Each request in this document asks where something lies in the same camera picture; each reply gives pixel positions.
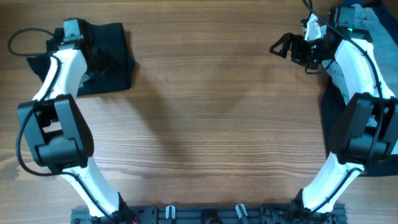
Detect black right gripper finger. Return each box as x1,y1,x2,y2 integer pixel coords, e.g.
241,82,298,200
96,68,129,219
269,47,289,58
269,32,294,52

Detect dark folded garment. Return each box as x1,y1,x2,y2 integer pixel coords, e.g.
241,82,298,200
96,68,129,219
320,80,397,177

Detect light blue denim shorts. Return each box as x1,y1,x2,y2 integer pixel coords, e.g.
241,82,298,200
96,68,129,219
322,4,398,108

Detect black shorts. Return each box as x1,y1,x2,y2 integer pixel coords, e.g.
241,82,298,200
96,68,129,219
27,18,136,100

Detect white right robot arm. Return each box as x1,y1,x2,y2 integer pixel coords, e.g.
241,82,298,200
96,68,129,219
269,6,397,223

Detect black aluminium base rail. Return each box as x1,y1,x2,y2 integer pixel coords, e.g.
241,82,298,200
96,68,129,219
70,203,348,224

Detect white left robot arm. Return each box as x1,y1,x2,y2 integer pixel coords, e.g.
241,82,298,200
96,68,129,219
16,18,137,223

